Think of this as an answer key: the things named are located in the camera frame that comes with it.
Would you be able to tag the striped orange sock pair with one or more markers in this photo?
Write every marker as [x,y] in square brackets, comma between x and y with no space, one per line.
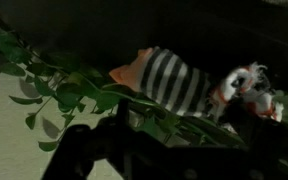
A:
[166,79]

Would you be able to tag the red white fuzzy sock pair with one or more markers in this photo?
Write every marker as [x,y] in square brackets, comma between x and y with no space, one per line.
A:
[250,85]

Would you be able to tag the dark cube shelf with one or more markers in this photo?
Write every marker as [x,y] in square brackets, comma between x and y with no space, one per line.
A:
[213,35]

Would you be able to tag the green pothos plant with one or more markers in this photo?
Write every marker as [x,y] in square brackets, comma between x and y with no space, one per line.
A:
[64,78]

